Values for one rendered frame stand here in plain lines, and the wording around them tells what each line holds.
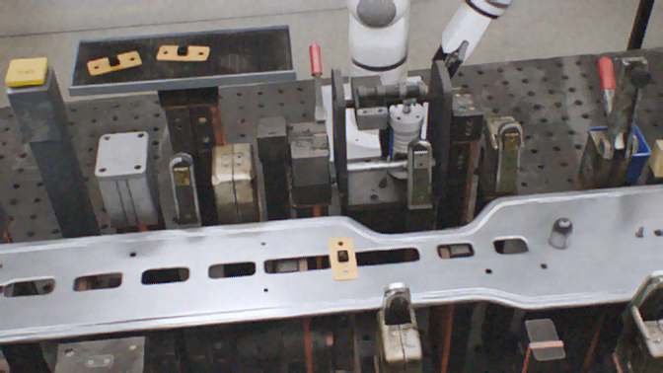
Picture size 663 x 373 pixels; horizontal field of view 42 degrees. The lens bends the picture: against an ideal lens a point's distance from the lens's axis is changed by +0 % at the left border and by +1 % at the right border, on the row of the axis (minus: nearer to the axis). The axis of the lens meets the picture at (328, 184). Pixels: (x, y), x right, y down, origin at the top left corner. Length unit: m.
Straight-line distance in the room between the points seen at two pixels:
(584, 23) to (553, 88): 1.55
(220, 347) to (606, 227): 0.64
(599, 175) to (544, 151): 0.50
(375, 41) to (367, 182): 0.32
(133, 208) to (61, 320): 0.21
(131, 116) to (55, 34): 1.68
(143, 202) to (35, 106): 0.26
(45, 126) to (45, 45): 2.15
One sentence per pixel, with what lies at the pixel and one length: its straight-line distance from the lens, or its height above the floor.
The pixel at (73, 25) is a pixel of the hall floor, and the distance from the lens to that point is 3.78.
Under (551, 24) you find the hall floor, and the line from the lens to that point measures 3.67.
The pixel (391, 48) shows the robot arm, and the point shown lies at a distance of 1.69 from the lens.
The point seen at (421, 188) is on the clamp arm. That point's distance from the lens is 1.41.
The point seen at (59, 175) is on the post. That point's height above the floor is 0.94.
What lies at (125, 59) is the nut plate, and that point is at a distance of 1.49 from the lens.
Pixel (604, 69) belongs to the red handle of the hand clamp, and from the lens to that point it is 1.50.
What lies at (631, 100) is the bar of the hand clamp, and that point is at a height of 1.15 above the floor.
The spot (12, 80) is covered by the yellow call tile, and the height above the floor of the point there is 1.16.
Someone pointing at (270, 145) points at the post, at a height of 1.08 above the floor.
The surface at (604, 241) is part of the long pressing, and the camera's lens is 1.41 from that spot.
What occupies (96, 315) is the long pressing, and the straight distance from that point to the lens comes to 1.32.
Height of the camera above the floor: 2.02
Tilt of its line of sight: 45 degrees down
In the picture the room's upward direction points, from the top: 2 degrees counter-clockwise
